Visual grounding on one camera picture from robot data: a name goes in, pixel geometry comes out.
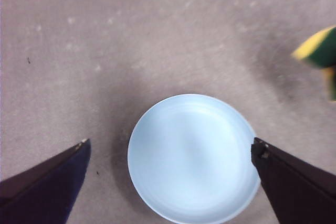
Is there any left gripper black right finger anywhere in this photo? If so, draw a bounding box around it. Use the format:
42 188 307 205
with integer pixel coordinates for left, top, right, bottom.
251 137 336 224

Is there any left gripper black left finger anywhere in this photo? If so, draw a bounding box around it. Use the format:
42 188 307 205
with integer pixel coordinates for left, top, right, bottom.
0 138 91 224

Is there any yellow sponge with green scourer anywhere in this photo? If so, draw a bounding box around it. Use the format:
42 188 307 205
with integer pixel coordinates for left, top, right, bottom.
290 26 336 102

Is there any light blue round plate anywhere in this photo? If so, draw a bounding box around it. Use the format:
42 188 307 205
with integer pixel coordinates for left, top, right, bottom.
127 93 262 223

